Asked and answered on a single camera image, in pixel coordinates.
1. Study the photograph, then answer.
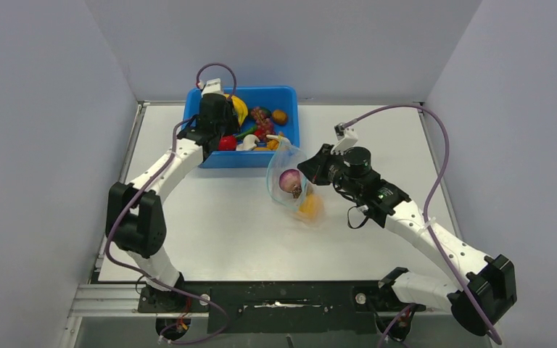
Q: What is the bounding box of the white mushroom upper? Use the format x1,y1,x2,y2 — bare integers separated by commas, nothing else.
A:
236,134,260,151

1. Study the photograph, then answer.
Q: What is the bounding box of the blue plastic bin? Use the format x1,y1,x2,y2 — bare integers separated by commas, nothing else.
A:
200,86,300,169

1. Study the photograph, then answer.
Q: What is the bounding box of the red apple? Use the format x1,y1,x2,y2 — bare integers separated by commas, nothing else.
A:
218,136,238,151

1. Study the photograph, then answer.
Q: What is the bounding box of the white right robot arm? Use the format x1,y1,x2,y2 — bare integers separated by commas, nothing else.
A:
297,144,517,336

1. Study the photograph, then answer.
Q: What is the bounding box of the yellow banana bunch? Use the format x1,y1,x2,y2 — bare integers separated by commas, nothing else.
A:
231,96,249,126

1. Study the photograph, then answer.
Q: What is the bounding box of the dried brown grape bunch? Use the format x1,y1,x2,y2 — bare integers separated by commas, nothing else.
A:
291,185,302,199

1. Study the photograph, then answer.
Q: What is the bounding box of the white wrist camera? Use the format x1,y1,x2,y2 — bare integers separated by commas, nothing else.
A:
331,123,358,155
199,78,224,96

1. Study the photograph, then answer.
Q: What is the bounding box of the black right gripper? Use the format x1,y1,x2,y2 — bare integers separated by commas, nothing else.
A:
299,144,361,197

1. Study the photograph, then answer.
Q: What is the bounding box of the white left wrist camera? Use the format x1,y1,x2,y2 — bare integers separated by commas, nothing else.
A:
199,78,224,96

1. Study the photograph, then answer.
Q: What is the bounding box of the green chili pepper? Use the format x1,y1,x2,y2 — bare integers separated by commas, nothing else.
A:
235,125,257,141

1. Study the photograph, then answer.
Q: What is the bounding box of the brown kiwi fruit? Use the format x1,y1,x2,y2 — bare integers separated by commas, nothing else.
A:
271,109,289,125

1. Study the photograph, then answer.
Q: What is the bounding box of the yellow bell pepper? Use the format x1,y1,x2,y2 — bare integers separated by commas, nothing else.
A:
297,193,325,224

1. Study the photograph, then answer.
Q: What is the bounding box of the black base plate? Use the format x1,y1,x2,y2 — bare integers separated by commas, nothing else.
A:
137,281,405,342

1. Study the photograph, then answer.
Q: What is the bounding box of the clear zip top bag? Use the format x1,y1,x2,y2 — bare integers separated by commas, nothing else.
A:
266,136,325,226

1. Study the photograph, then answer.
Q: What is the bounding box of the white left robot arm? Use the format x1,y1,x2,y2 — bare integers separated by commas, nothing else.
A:
104,93,239,310

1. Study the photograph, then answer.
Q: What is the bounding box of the white mushroom lower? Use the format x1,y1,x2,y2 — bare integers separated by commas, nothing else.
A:
266,135,291,144

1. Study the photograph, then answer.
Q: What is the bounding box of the red grape bunch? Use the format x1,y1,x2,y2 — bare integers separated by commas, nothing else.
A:
249,107,275,142

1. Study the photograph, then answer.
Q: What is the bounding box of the aluminium frame rail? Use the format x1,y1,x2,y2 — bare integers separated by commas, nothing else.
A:
60,101,220,347

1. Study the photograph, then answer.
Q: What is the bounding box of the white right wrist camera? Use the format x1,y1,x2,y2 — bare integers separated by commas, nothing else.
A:
331,123,358,155

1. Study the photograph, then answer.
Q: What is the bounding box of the white mushroom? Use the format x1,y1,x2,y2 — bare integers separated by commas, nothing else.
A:
266,135,291,144
236,134,260,151

